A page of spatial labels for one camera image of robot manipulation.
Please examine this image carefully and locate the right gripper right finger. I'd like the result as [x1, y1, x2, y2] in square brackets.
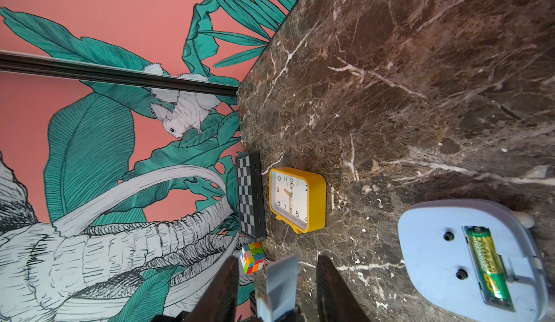
[316, 255, 370, 322]

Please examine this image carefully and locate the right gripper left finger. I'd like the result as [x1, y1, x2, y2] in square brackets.
[184, 256, 239, 321]

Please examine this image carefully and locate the blue battery cover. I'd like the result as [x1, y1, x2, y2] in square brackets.
[257, 254, 299, 322]

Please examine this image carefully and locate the yellow alarm clock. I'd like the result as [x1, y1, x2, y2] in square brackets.
[270, 167, 327, 234]

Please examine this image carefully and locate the blue alarm clock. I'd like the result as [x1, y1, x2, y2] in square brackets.
[398, 199, 549, 321]

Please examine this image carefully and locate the checkerboard calibration card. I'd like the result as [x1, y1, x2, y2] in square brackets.
[236, 152, 267, 240]

